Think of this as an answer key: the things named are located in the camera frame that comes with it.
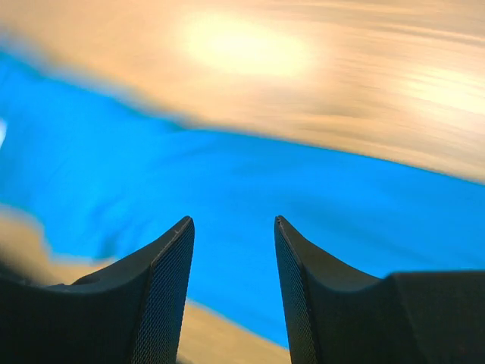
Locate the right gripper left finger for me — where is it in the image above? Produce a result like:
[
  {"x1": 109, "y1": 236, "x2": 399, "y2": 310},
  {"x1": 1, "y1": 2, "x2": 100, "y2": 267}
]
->
[{"x1": 1, "y1": 217, "x2": 195, "y2": 363}]

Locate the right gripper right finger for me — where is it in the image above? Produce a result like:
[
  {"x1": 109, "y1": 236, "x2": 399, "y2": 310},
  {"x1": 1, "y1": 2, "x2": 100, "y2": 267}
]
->
[{"x1": 274, "y1": 217, "x2": 484, "y2": 364}]

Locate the blue t shirt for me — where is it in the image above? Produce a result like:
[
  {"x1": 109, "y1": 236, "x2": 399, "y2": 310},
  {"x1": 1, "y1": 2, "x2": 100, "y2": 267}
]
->
[{"x1": 1, "y1": 52, "x2": 484, "y2": 345}]

